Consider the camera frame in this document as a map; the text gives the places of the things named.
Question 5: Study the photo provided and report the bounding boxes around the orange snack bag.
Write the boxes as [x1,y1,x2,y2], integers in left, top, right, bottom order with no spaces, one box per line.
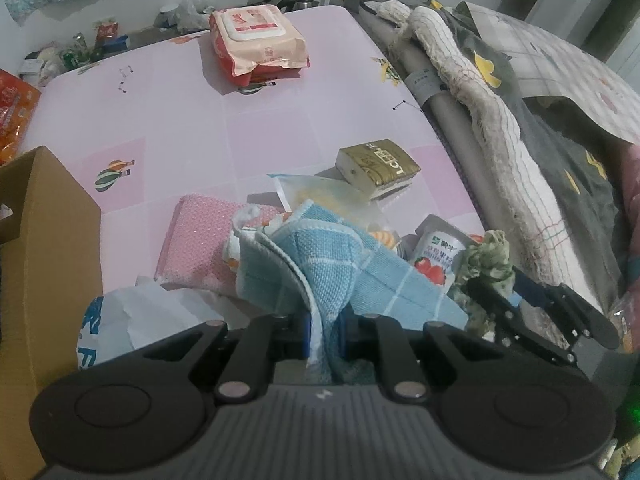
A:
[0,70,42,166]

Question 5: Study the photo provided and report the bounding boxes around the white knitted blanket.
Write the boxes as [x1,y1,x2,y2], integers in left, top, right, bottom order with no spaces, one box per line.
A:
[360,0,618,301]

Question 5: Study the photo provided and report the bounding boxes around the gold tissue pack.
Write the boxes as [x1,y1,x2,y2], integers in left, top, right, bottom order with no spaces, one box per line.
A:
[334,139,422,202]

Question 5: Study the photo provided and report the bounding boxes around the grey blanket yellow print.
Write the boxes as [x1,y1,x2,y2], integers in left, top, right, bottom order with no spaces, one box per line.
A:
[440,0,640,311]

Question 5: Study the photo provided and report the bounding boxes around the green bottles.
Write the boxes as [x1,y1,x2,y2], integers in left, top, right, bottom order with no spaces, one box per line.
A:
[60,32,101,68]

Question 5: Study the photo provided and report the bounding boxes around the clear bag of cotton swabs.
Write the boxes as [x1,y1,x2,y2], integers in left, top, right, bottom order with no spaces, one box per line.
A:
[267,174,391,241]

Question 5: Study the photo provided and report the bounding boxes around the clear crumpled plastic bag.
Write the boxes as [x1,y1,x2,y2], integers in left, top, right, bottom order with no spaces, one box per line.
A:
[175,0,212,31]

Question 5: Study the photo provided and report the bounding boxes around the pink printed tablecloth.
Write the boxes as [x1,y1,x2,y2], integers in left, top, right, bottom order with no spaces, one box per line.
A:
[20,4,493,351]

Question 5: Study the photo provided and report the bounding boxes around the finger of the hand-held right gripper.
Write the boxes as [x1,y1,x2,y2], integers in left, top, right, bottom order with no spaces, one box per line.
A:
[511,266,622,352]
[466,277,577,367]

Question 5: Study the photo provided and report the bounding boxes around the checkered bedsheet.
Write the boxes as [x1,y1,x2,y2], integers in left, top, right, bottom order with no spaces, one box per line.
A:
[465,2,640,143]

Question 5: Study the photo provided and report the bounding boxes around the green floral cloth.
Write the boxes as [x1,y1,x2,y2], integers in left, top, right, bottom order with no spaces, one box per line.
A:
[452,230,516,338]

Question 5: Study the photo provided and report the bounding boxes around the white plastic bag blue print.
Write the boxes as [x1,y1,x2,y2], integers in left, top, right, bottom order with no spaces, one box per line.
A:
[75,275,251,371]

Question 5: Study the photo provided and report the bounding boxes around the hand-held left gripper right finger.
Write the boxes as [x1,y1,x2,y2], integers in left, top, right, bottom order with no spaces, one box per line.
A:
[340,307,506,403]

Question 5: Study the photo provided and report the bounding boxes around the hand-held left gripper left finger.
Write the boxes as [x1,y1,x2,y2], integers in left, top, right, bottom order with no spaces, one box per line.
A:
[142,310,310,403]

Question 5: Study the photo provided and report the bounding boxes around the blue checkered towel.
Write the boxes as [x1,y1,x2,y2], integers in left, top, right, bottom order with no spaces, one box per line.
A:
[235,199,468,386]

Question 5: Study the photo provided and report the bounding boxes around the orange striped white sock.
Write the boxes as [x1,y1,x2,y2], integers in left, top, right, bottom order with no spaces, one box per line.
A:
[222,205,401,276]

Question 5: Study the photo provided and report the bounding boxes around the cardboard box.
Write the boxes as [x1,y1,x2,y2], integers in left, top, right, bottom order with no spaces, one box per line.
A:
[0,146,103,480]

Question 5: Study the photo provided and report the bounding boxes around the yogurt cup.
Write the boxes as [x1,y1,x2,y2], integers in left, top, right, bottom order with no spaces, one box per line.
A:
[407,214,486,291]

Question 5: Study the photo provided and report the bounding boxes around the pink pillow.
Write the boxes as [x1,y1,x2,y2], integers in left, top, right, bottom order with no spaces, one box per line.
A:
[622,142,640,281]

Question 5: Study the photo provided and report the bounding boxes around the pink wet wipes pack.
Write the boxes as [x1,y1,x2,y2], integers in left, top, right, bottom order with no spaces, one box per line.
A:
[207,4,311,92]

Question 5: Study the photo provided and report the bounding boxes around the grey rolled mat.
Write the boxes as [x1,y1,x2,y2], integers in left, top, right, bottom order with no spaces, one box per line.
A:
[357,10,501,221]

